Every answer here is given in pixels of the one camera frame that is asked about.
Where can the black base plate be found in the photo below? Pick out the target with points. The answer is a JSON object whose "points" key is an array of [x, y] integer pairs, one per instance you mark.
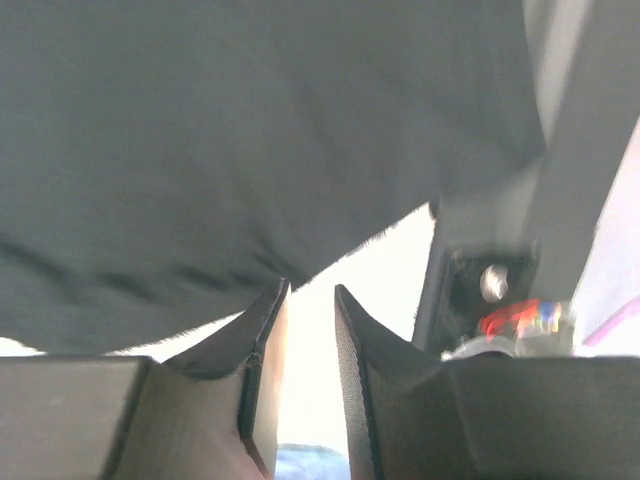
{"points": [[585, 63]]}

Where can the floral table mat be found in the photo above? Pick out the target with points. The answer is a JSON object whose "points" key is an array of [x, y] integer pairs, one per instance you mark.
{"points": [[350, 290]]}

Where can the black t shirt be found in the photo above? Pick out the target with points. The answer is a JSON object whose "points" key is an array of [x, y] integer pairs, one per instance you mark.
{"points": [[164, 162]]}

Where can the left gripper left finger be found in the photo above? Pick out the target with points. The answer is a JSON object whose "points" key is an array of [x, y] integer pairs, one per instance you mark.
{"points": [[210, 412]]}

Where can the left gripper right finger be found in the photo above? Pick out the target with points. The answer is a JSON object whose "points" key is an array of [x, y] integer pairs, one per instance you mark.
{"points": [[410, 416]]}

